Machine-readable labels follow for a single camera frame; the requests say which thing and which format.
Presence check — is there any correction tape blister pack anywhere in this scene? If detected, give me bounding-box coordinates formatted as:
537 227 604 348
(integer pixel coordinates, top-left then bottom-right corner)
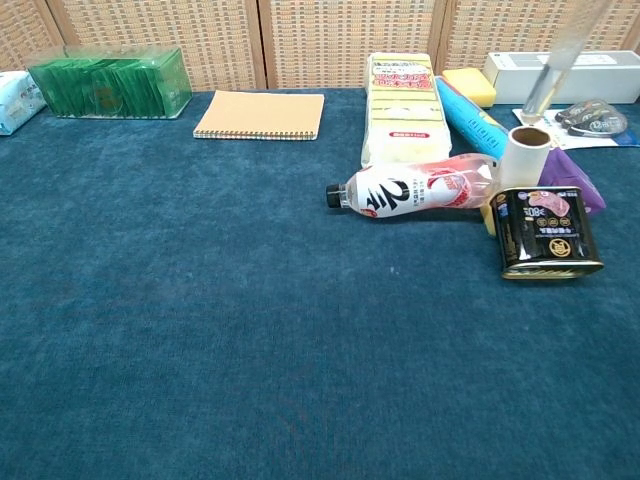
510 98 635 151

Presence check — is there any light blue wet wipes pack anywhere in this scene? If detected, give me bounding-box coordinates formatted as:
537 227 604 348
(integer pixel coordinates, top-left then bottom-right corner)
0 69 47 137

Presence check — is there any clear box of green sachets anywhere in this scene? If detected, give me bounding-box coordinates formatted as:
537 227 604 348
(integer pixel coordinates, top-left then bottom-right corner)
27 44 194 121

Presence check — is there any black luncheon meat can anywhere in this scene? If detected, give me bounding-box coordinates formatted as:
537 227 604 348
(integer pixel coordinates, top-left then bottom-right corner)
487 186 605 281

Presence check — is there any pink white plastic bottle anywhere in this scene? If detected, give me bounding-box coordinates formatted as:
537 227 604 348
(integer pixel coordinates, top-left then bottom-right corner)
325 153 501 219

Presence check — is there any woven folding screen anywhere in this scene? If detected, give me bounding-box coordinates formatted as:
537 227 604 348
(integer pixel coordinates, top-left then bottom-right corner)
0 0 640 92

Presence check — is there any orange spiral notebook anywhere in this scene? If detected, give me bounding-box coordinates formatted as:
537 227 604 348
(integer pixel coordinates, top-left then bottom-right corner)
192 89 326 142

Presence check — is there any white paper roll cardboard core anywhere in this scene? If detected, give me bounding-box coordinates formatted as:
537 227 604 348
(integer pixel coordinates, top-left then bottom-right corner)
499 125 554 191

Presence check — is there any blue cling film roll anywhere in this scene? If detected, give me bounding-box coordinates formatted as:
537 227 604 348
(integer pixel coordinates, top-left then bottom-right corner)
433 75 510 162

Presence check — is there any transparent test tube white cap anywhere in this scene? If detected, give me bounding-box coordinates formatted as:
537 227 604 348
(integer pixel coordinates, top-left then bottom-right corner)
519 0 612 125

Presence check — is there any blue table cloth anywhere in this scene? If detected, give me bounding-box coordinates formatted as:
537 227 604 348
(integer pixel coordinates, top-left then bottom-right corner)
0 88 640 480

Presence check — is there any purple box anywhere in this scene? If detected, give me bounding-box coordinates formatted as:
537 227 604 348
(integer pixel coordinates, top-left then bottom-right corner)
537 147 607 216

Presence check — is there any yellow sponge multipack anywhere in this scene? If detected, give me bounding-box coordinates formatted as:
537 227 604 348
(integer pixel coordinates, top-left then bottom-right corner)
360 52 454 169

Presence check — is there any yellow cloth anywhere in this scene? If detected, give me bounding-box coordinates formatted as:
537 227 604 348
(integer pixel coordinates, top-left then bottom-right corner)
479 202 499 237

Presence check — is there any white power strip box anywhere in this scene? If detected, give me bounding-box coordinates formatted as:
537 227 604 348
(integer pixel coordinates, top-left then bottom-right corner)
482 49 640 105

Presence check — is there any yellow sponge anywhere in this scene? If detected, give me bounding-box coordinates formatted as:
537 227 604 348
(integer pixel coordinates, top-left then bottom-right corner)
441 67 498 107

